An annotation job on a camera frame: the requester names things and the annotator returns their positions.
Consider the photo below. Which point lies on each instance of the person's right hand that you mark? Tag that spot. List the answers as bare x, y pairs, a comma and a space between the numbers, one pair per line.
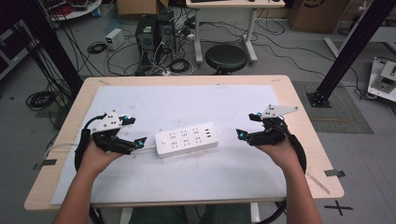
281, 154

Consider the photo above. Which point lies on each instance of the white flat device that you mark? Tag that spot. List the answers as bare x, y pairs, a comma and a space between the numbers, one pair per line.
383, 79

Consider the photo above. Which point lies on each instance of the grey metal rack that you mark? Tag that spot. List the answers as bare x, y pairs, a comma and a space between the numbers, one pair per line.
12, 49

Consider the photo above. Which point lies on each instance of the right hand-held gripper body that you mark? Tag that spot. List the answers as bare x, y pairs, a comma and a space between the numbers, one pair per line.
271, 126

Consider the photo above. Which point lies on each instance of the white desk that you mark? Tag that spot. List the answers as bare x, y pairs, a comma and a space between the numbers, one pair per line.
233, 3

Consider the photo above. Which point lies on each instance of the grey tape piece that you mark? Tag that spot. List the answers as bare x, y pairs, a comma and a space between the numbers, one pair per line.
334, 173
46, 162

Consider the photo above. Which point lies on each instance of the grey floor mat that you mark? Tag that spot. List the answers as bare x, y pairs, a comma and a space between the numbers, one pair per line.
342, 115

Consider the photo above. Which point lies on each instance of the thin wooden strip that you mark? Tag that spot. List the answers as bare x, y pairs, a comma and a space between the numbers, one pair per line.
318, 183

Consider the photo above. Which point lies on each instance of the white power strip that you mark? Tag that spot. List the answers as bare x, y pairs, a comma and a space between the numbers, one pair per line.
186, 140

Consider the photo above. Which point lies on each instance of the black computer tower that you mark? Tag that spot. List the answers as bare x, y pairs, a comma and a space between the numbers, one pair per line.
166, 31
146, 37

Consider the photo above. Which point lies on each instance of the person's left hand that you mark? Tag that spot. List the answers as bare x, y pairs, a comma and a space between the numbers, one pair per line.
96, 158

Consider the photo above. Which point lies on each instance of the black round stool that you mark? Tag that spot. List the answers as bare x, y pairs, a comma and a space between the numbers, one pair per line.
226, 57

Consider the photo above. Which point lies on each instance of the round white table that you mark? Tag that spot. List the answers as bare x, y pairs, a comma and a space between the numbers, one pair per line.
77, 9

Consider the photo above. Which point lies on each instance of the large cardboard box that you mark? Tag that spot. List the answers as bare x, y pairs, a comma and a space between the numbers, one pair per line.
314, 15

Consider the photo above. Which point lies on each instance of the light wooden table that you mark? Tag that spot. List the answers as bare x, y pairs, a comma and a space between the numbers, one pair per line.
311, 146

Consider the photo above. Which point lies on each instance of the white table mat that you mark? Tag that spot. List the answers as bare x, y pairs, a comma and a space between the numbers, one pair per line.
186, 174

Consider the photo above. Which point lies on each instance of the black metal stand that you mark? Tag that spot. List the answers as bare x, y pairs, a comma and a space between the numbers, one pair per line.
53, 43
348, 49

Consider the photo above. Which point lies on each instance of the white power supply box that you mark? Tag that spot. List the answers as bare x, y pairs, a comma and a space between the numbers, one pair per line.
114, 39

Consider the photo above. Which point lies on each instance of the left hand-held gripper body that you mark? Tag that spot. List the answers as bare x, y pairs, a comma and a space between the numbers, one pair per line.
107, 123

